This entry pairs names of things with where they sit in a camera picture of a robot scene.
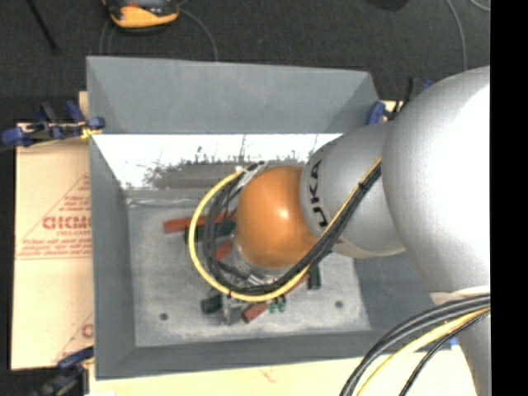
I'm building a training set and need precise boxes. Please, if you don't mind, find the grey metal bin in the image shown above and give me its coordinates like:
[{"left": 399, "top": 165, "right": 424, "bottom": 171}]
[{"left": 85, "top": 55, "right": 451, "bottom": 380}]

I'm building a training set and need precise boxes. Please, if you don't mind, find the brown cardboard board, red print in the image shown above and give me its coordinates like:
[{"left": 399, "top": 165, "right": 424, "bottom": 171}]
[{"left": 9, "top": 90, "right": 97, "bottom": 371}]

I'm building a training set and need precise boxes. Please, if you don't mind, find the red-brown flat block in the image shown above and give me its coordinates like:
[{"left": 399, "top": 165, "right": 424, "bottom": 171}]
[
  {"left": 214, "top": 240, "right": 234, "bottom": 262},
  {"left": 163, "top": 211, "right": 237, "bottom": 235},
  {"left": 241, "top": 275, "right": 311, "bottom": 325}
]

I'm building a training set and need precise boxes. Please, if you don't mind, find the dark green flat block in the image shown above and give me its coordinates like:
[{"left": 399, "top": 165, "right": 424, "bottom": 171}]
[
  {"left": 306, "top": 261, "right": 323, "bottom": 292},
  {"left": 200, "top": 291, "right": 223, "bottom": 315}
]

